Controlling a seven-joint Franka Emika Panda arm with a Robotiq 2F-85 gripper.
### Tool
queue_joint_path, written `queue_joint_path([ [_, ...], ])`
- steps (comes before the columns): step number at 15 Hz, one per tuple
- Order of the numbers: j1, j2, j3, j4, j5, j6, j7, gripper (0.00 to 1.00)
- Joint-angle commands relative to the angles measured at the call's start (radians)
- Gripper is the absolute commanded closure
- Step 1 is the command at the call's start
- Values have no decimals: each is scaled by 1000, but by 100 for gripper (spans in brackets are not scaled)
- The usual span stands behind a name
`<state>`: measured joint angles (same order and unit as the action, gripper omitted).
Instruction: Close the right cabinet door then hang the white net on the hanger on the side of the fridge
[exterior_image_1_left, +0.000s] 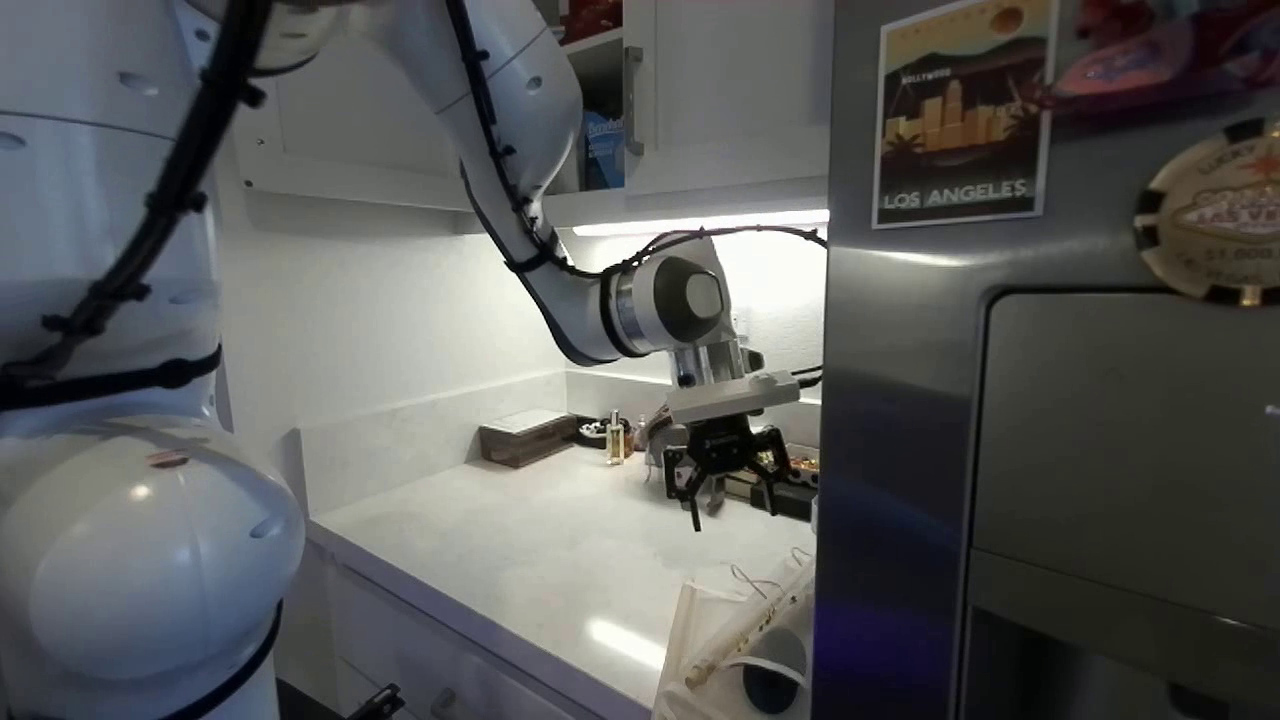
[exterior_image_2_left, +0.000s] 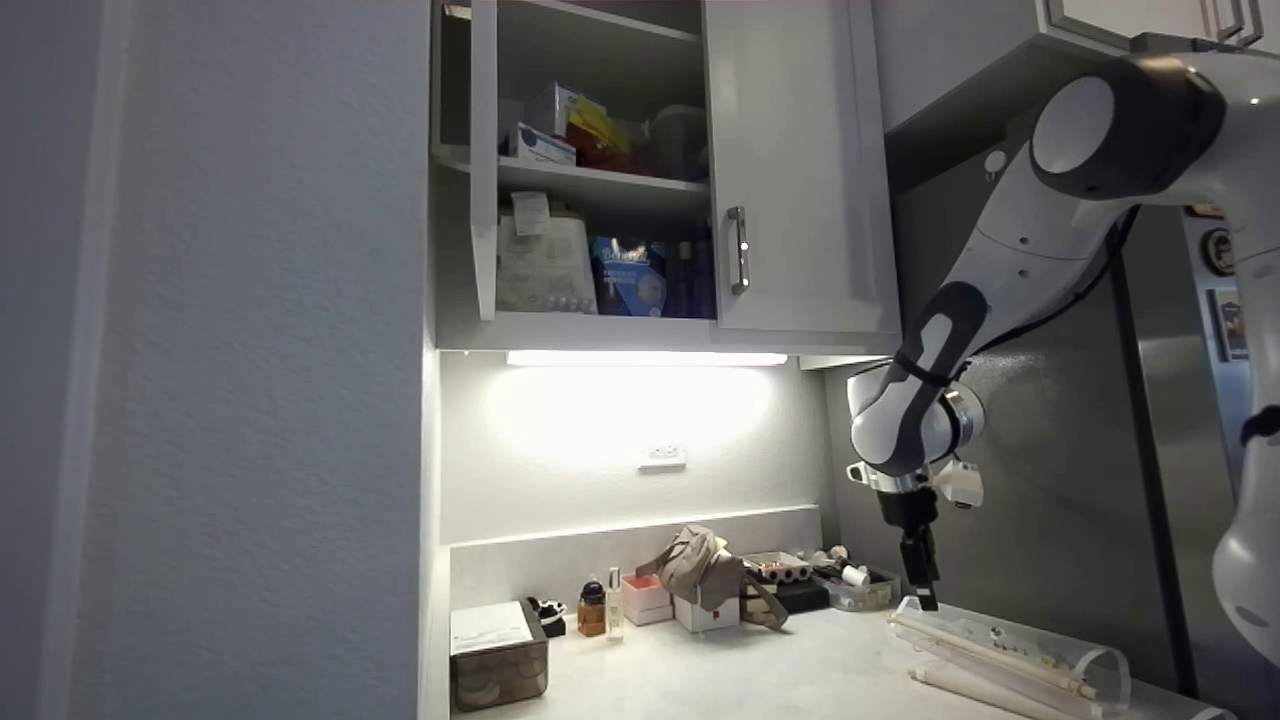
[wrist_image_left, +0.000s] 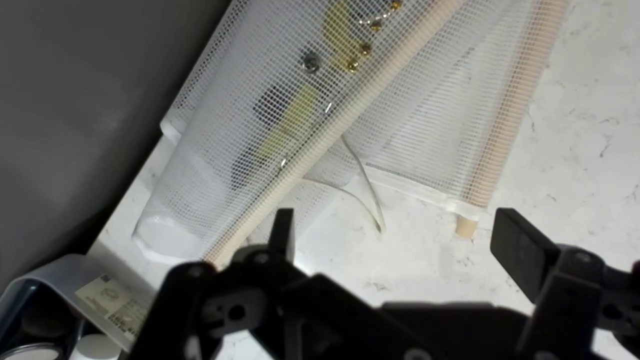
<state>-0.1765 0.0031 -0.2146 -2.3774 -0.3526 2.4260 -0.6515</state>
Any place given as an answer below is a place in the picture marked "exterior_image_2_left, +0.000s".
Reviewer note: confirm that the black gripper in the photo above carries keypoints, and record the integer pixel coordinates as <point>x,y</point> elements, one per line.
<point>911,510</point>

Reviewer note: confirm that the clear plastic bag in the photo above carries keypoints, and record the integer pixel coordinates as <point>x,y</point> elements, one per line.
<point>1014,662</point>

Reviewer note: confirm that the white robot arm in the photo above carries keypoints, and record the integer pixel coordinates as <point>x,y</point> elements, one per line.
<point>1055,224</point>

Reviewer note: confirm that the under-cabinet light strip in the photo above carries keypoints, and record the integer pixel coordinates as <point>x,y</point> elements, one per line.
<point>644,357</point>

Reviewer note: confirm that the white cabinet door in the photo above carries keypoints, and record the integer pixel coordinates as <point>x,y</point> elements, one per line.
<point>486,162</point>

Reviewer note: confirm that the small glass jar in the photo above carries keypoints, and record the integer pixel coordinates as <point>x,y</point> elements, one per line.
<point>856,581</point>

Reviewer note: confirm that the dark box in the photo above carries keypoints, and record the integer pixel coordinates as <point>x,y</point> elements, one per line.
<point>803,587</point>

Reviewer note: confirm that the stainless steel refrigerator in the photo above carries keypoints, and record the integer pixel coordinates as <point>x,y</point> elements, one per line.
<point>1065,533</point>

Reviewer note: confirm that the small brown object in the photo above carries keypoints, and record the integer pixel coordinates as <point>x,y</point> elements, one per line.
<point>761,600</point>

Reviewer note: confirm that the pink white box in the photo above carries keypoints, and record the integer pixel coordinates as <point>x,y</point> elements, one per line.
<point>644,600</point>

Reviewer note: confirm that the small clear bottle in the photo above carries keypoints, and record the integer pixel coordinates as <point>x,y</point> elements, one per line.
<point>615,606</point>

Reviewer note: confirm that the amber glass bottle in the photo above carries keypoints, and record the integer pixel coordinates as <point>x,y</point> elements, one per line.
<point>592,609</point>

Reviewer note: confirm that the small black object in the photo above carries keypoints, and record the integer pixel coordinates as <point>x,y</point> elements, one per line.
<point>546,617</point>

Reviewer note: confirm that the Los Angeles poster magnet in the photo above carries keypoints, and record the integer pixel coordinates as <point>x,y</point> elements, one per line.
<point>1227,324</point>

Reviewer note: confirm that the round dark magnet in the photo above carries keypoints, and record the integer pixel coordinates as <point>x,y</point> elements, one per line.
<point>1216,249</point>

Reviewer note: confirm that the brown box white lid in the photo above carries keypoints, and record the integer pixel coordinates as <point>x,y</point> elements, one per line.
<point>497,662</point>

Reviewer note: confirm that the clear plastic container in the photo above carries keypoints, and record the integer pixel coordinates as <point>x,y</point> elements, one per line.
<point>676,142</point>

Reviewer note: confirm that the yellow red package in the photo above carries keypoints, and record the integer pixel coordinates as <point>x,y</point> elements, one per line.
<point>597,135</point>

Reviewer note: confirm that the small white blue box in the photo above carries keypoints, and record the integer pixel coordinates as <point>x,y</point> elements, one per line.
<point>537,147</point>

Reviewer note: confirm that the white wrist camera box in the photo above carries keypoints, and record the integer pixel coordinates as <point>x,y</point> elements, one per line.
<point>963,482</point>

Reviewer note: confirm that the white wall outlet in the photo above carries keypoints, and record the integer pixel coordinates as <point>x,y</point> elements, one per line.
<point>663,463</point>

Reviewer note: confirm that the white wall cabinet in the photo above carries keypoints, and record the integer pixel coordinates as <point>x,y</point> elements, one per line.
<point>600,334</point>

